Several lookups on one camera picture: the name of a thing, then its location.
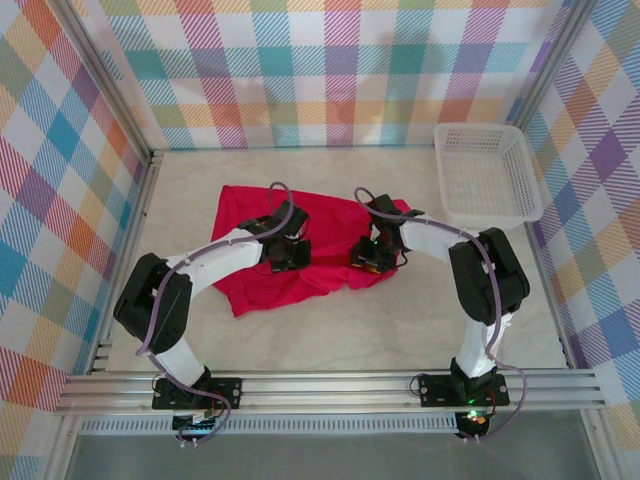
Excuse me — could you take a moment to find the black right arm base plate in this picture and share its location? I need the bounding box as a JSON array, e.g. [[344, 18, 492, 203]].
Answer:
[[418, 372, 511, 407]]

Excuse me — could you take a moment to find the aluminium frame post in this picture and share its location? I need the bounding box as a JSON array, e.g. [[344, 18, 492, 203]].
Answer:
[[49, 0, 166, 164], [507, 0, 601, 132]]

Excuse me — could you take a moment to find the aluminium frame leg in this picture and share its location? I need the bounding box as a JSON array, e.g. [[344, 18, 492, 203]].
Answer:
[[579, 407, 624, 480], [47, 414, 84, 480]]

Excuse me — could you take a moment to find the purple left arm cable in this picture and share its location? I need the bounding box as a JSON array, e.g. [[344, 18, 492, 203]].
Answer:
[[135, 180, 301, 449]]

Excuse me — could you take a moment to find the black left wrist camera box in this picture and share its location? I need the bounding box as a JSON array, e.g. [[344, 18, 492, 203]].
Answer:
[[288, 239, 312, 269]]

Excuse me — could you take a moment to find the aluminium side rail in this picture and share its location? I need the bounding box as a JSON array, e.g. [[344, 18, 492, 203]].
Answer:
[[89, 152, 165, 374]]

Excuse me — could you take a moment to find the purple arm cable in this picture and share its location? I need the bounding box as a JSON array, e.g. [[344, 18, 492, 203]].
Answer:
[[353, 186, 530, 444], [135, 180, 301, 449]]

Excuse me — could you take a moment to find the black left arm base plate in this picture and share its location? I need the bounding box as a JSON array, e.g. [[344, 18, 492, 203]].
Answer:
[[152, 377, 244, 411]]

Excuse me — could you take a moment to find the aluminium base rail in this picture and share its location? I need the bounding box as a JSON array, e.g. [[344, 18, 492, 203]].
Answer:
[[53, 369, 607, 416]]

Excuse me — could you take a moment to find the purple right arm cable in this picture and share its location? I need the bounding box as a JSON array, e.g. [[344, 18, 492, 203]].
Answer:
[[353, 186, 530, 444]]

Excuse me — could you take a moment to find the white plastic perforated basket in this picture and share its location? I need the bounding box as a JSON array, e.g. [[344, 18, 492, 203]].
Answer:
[[432, 123, 545, 231]]

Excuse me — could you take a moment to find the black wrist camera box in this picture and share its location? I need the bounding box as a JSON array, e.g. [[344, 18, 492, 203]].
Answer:
[[288, 239, 312, 269], [349, 237, 382, 265]]

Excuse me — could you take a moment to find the slotted grey cable duct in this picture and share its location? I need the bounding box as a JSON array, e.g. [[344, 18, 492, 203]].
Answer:
[[79, 413, 459, 435]]

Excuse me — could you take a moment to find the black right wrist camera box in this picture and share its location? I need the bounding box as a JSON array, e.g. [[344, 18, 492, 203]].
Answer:
[[349, 237, 382, 265]]

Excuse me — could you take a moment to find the red t-shirt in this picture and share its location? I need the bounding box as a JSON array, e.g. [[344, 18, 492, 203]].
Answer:
[[210, 184, 426, 319]]

